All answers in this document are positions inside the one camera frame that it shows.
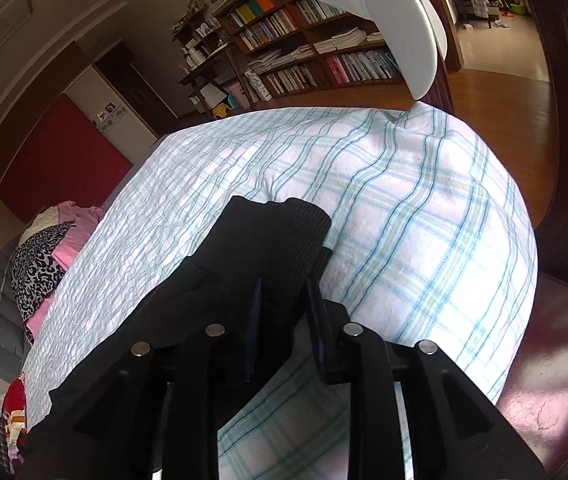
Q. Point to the dark red leather stool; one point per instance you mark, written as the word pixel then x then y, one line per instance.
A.
pixel 554 360

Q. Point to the wooden bookshelf with books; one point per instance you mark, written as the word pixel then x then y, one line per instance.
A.
pixel 284 25

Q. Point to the white cap visor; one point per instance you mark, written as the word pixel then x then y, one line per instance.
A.
pixel 389 10

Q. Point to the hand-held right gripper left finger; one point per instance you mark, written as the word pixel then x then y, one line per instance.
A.
pixel 253 330

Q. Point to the plaid bed sheet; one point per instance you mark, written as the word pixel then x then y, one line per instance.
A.
pixel 414 235

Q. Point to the dark brown wardrobe door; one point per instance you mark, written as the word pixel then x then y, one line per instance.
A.
pixel 139 85

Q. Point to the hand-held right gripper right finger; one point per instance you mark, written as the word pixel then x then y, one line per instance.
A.
pixel 316 330

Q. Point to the pink bucket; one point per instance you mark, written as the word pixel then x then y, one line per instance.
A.
pixel 235 97

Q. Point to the dark wooden shelf rack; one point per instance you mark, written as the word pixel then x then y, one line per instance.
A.
pixel 204 60

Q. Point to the black pants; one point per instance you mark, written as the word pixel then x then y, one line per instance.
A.
pixel 264 240

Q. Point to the red patterned cloth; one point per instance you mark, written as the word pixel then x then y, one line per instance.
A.
pixel 14 400

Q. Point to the yellow plastic stool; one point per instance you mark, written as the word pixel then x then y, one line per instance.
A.
pixel 221 110

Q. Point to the cream pillow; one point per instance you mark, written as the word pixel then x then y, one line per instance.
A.
pixel 44 220

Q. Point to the wooden door frame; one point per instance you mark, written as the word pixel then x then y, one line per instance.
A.
pixel 451 35

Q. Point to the red headboard panel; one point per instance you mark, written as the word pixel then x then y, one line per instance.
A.
pixel 64 160

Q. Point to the pink pillow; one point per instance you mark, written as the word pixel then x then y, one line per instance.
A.
pixel 71 255

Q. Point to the leopard print pillow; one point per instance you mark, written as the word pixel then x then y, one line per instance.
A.
pixel 34 270

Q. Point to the white wardrobe door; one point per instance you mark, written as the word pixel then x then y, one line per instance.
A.
pixel 109 105

